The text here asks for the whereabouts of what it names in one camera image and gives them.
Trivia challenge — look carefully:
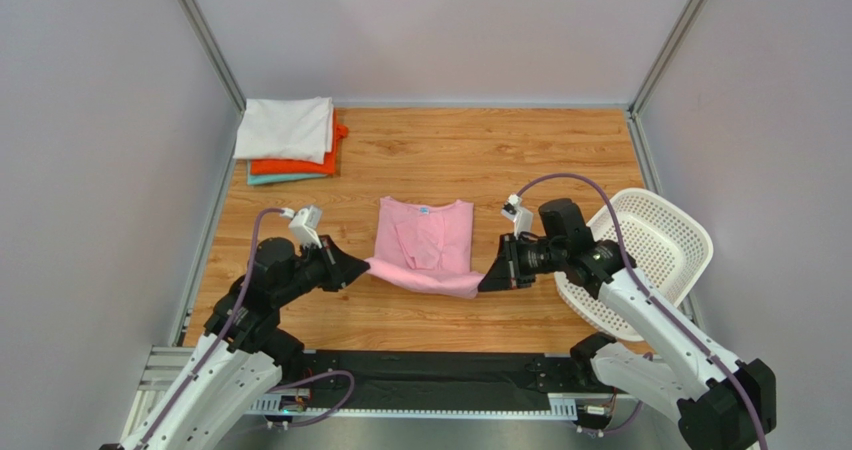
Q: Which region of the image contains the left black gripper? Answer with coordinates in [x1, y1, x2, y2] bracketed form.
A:
[275, 233, 371, 306]

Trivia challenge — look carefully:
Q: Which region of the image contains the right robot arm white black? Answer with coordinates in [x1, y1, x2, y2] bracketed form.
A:
[478, 195, 777, 449]

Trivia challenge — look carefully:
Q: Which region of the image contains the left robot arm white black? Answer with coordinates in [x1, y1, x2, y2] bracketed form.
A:
[116, 235, 370, 449]

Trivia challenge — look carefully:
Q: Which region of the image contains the pink t shirt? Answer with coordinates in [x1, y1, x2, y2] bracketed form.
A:
[367, 196, 483, 299]

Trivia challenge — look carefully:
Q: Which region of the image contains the white perforated plastic basket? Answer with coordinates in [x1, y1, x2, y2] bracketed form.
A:
[554, 188, 714, 342]

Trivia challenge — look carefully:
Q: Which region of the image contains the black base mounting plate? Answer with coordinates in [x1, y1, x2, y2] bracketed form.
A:
[281, 350, 614, 411]

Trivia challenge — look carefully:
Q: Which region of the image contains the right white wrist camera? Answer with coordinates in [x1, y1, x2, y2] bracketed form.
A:
[501, 194, 534, 237]

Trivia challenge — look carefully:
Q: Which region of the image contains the aluminium corner post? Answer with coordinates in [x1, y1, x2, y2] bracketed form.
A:
[177, 0, 246, 114]
[628, 0, 707, 120]

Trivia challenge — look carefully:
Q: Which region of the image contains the left aluminium corner post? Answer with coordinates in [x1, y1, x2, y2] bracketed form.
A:
[177, 0, 246, 114]

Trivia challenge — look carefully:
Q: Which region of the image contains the folded orange t shirt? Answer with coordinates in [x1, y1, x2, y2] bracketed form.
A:
[248, 110, 349, 176]

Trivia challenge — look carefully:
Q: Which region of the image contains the folded white t shirt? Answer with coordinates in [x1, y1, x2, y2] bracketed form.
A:
[233, 97, 334, 164]

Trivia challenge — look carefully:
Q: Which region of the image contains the right aluminium corner post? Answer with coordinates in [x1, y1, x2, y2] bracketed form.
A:
[628, 0, 707, 120]

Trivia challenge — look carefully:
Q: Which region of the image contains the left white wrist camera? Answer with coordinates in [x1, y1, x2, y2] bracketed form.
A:
[278, 205, 323, 248]

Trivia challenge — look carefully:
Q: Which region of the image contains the aluminium frame rail front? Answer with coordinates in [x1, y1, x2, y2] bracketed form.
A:
[116, 345, 760, 450]

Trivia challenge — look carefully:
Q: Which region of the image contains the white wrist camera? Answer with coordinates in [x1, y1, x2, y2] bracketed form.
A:
[278, 205, 323, 248]
[501, 194, 534, 237]

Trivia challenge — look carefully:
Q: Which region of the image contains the folded teal t shirt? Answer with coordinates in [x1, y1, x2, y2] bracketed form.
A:
[246, 161, 326, 186]

